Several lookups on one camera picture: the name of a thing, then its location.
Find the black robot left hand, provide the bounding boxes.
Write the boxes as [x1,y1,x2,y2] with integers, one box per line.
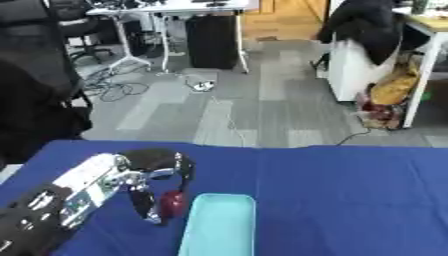
[113,147,198,226]

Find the small red object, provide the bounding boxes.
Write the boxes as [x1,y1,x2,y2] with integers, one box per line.
[157,189,189,219]

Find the light blue plastic tray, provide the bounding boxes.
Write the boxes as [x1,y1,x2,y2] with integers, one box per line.
[176,192,259,256]

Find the white power strip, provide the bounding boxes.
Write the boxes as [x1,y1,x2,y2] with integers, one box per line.
[190,80,217,92]

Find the black computer tower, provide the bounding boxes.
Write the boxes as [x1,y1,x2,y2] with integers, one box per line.
[183,14,242,70]

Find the white desk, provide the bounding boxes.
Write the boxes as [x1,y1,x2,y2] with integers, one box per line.
[85,0,252,75]

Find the black office chair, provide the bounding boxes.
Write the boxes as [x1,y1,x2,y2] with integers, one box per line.
[0,0,95,168]

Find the white cabinet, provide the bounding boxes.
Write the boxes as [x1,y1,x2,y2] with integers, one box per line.
[325,38,405,103]

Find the yellow and red bag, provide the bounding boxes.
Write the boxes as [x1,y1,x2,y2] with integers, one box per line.
[355,53,424,130]

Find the black jacket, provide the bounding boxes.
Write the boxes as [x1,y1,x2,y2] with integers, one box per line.
[315,0,433,67]

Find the wooden top table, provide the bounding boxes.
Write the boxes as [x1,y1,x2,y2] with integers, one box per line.
[392,6,448,129]

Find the black cable bundle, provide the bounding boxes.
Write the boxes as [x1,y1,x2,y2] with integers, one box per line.
[80,64,154,103]

